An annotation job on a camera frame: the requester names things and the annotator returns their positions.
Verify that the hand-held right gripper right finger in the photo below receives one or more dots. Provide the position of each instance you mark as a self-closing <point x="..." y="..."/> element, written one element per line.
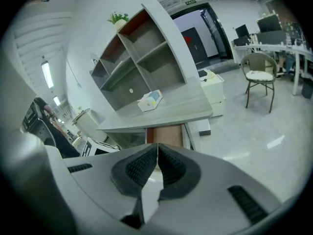
<point x="215" y="185"/>

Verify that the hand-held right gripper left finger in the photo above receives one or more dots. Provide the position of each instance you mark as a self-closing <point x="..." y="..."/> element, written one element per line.
<point x="102" y="175"/>

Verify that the grey wooden desk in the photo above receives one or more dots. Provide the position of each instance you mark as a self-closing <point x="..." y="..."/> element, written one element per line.
<point x="171" y="109"/>

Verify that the white and blue box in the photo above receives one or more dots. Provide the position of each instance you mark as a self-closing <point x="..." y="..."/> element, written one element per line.
<point x="150" y="101"/>

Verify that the white low cabinet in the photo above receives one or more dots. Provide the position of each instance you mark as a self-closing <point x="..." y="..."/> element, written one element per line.
<point x="215" y="92"/>

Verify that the wicker chair with white cushion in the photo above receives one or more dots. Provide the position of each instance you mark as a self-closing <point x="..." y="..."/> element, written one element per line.
<point x="260" y="77"/>

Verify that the grey shelf unit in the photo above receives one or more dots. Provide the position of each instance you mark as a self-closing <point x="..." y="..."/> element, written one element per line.
<point x="146" y="57"/>

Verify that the black trash bin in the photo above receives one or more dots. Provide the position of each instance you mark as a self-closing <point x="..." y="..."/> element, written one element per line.
<point x="307" y="88"/>

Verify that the long white desk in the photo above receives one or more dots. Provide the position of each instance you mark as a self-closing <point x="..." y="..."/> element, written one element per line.
<point x="276" y="48"/>

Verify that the green plant in white pot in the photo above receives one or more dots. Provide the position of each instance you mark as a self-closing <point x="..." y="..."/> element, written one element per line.
<point x="118" y="21"/>

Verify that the black monitor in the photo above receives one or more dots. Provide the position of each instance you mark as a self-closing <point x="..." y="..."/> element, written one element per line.
<point x="269" y="24"/>

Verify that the green exit sign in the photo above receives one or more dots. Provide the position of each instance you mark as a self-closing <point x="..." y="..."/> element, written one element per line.
<point x="191" y="1"/>

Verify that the black door frame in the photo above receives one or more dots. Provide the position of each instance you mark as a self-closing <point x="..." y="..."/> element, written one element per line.
<point x="220" y="33"/>

